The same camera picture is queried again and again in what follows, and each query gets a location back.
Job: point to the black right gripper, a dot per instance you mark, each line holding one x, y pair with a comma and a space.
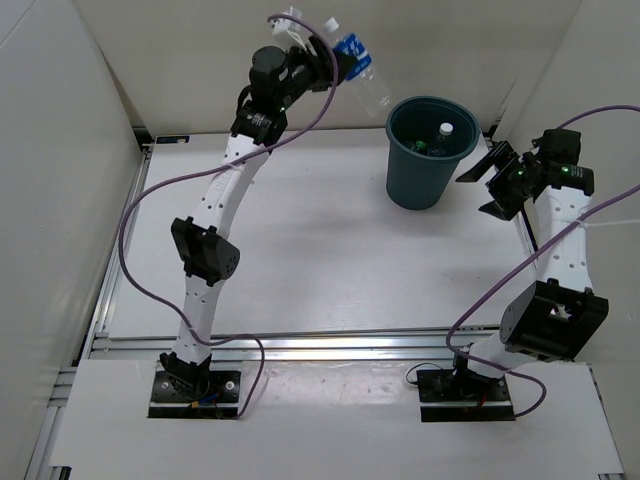
504, 206

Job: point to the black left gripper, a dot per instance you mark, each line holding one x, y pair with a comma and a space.
319, 65

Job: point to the blue label water bottle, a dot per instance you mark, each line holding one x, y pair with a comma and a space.
364, 78

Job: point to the clear unlabelled plastic bottle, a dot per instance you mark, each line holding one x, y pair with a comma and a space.
439, 146

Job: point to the green plastic soda bottle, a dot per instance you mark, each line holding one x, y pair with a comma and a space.
416, 146

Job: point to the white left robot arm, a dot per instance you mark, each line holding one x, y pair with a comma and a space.
277, 78

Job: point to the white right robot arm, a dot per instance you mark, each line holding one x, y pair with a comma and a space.
555, 317

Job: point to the dark teal plastic bin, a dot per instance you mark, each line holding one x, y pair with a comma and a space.
415, 181

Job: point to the blue table edge sticker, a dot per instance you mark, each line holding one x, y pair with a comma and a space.
173, 139

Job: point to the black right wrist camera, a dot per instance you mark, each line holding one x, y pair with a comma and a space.
561, 146

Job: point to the aluminium front frame rail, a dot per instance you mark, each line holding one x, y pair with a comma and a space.
355, 345

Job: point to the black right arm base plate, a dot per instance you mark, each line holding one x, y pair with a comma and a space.
456, 396

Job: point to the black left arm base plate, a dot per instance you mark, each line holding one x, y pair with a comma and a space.
218, 399

